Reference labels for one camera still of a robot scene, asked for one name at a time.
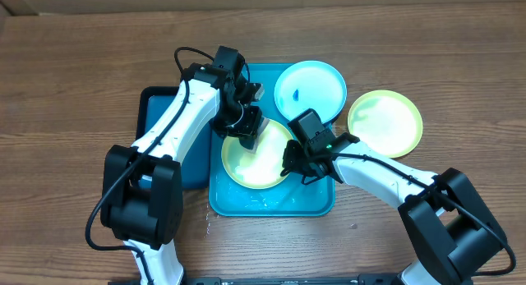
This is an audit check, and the green and orange sponge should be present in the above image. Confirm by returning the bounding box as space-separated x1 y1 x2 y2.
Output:
239 117 270 154

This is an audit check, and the yellow plate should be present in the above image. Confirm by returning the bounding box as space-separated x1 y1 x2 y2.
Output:
221 120 293 190
347 90 423 158

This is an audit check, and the light blue plate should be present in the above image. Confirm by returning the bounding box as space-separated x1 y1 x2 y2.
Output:
274 61 347 123

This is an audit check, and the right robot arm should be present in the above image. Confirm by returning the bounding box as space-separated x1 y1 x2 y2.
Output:
282 108 517 284

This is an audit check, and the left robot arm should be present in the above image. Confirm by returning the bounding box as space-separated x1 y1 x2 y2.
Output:
85 46 268 284

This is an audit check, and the teal plastic tray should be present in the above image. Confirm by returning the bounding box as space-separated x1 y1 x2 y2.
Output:
209 63 335 217

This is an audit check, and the black water tray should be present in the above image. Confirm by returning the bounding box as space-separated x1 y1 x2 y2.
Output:
136 86 212 190

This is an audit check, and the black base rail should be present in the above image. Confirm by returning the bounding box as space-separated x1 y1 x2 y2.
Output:
107 272 473 285

